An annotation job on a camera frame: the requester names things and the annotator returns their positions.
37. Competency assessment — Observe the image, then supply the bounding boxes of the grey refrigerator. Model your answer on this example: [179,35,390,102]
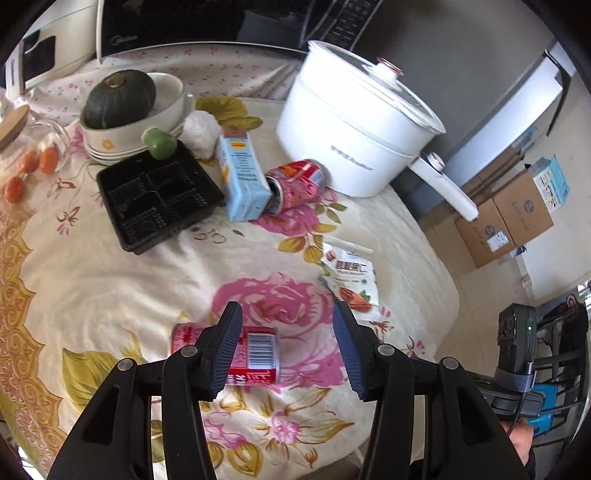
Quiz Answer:
[360,0,568,217]

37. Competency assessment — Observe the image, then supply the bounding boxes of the light blue printed box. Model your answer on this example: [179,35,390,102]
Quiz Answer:
[531,154,571,213]

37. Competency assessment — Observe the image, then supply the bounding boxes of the glass jar with wooden lid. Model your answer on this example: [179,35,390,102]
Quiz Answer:
[0,104,72,185]

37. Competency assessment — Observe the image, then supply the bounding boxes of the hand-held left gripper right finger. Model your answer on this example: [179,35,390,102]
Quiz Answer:
[332,301,532,480]

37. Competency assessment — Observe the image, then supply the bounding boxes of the white electric cooking pot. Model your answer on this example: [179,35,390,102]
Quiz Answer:
[276,40,478,222]

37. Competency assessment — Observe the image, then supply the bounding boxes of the black microwave oven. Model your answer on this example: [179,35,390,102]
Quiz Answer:
[96,0,361,65]

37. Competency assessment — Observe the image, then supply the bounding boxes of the red cartoon drink can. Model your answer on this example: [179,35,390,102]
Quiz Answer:
[171,322,281,386]

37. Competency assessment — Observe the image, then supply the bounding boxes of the small-flower print cloth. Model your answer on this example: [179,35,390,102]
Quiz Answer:
[23,39,310,125]

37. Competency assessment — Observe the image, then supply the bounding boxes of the floral tablecloth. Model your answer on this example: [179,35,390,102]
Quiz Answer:
[0,92,462,480]

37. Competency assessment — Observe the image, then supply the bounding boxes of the cream air fryer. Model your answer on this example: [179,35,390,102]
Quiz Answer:
[4,0,100,93]

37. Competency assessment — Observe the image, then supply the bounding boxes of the green round fruit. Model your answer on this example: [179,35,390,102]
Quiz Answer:
[142,128,178,161]

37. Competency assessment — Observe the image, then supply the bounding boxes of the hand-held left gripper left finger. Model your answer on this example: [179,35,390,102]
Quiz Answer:
[46,301,244,480]

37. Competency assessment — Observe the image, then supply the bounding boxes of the white nut snack packet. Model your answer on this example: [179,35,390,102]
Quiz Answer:
[318,240,382,324]

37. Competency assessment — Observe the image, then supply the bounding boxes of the white plate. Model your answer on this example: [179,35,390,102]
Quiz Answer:
[83,124,185,166]

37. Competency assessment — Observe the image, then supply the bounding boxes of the dark green pumpkin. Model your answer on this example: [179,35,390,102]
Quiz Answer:
[82,69,158,130]

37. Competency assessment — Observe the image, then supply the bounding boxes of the black chair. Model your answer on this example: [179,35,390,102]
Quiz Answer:
[536,291,591,439]

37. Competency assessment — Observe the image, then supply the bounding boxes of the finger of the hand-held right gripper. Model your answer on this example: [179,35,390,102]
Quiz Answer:
[462,371,502,409]

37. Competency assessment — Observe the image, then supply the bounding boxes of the white tissue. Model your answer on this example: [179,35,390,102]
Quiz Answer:
[182,111,221,158]

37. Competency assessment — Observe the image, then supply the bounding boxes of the black plastic compartment tray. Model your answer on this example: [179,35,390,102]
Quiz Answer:
[97,141,226,254]

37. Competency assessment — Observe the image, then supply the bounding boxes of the white ceramic bowl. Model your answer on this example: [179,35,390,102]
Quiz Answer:
[81,72,195,151]

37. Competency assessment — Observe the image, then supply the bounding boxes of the person's right hand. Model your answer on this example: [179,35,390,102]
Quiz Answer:
[505,418,534,469]

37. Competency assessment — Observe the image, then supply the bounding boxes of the light blue drink carton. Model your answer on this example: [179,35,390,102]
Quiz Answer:
[217,129,273,222]

